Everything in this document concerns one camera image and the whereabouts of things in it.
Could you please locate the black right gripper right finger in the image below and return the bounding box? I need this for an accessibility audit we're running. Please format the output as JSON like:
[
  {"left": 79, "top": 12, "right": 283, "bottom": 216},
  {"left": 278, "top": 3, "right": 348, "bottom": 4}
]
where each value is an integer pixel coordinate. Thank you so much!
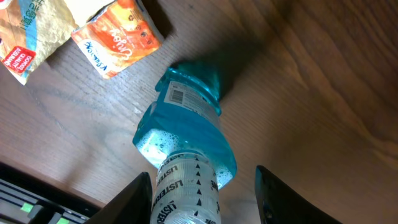
[{"left": 255, "top": 166, "right": 339, "bottom": 224}]

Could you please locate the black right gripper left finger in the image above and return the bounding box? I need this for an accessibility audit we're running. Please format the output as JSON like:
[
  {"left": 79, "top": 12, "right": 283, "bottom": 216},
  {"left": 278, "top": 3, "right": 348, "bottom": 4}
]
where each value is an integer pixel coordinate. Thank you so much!
[{"left": 85, "top": 172, "right": 152, "bottom": 224}]

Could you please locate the teal mouthwash bottle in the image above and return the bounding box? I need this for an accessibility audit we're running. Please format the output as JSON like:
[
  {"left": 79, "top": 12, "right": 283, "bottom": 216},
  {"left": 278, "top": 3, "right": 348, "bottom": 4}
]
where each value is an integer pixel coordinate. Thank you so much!
[{"left": 132, "top": 62, "right": 237, "bottom": 223}]

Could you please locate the small orange candy box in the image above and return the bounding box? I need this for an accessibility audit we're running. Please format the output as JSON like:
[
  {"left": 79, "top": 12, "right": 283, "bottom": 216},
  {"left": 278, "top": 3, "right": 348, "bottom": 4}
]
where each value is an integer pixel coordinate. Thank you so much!
[{"left": 72, "top": 0, "right": 164, "bottom": 79}]

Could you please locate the yellow snack bag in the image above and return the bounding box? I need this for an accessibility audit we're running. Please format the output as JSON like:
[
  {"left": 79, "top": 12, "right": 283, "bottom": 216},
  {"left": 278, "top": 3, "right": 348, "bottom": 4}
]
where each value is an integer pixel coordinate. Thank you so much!
[{"left": 1, "top": 0, "right": 113, "bottom": 85}]

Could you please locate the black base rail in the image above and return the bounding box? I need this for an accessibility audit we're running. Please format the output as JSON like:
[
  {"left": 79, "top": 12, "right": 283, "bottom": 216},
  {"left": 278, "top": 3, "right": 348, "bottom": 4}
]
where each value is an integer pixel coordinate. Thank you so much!
[{"left": 1, "top": 162, "right": 100, "bottom": 224}]

